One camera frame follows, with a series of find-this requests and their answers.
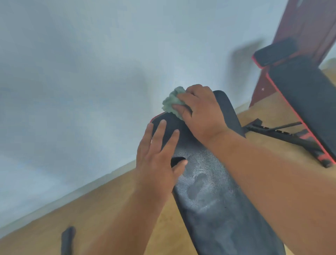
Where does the person's right hand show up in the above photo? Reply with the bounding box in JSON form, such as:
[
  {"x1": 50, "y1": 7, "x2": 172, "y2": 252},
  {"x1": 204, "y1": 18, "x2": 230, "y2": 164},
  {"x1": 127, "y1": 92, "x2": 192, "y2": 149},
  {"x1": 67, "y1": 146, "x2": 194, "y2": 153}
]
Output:
[{"x1": 172, "y1": 84, "x2": 231, "y2": 147}]

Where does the person's left hand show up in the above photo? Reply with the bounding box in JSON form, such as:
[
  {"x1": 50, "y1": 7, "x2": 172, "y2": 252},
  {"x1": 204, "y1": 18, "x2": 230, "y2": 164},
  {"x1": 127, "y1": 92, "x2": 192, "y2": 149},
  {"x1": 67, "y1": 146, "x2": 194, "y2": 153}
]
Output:
[{"x1": 135, "y1": 119, "x2": 188, "y2": 203}]

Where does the green cleaning cloth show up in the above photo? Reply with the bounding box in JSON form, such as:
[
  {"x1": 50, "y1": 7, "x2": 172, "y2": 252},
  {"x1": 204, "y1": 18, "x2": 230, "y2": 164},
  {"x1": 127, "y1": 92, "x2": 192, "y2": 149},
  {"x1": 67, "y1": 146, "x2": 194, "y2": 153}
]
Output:
[{"x1": 161, "y1": 86, "x2": 192, "y2": 121}]

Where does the black weight bench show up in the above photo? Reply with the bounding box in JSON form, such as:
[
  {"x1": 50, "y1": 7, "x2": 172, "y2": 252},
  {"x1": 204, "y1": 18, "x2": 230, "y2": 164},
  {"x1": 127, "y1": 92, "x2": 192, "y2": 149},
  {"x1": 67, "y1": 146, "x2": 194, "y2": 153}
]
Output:
[
  {"x1": 241, "y1": 36, "x2": 336, "y2": 168},
  {"x1": 149, "y1": 90, "x2": 287, "y2": 255}
]

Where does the person's left forearm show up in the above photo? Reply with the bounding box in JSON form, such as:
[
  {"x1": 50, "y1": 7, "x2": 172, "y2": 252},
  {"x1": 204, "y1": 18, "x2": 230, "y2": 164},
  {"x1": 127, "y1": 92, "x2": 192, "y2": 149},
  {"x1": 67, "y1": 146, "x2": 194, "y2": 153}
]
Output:
[{"x1": 86, "y1": 189, "x2": 165, "y2": 255}]

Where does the person's right forearm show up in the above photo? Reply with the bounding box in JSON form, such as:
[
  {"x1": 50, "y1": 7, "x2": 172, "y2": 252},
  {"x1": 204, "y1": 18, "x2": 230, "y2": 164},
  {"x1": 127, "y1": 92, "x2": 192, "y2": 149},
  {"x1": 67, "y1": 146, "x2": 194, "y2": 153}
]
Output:
[{"x1": 206, "y1": 130, "x2": 336, "y2": 255}]

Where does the red-brown wooden door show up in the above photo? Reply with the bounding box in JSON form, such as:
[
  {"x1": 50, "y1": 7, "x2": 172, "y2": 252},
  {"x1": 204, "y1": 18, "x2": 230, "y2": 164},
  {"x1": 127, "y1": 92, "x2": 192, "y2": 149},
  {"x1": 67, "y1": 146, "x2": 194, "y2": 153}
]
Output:
[{"x1": 249, "y1": 0, "x2": 336, "y2": 108}]

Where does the black metal frame with bolts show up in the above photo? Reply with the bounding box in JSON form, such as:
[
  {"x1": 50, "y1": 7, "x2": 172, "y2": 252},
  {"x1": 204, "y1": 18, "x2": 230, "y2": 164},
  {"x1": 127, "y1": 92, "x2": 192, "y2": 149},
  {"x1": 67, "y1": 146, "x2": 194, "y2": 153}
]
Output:
[{"x1": 61, "y1": 226, "x2": 77, "y2": 255}]

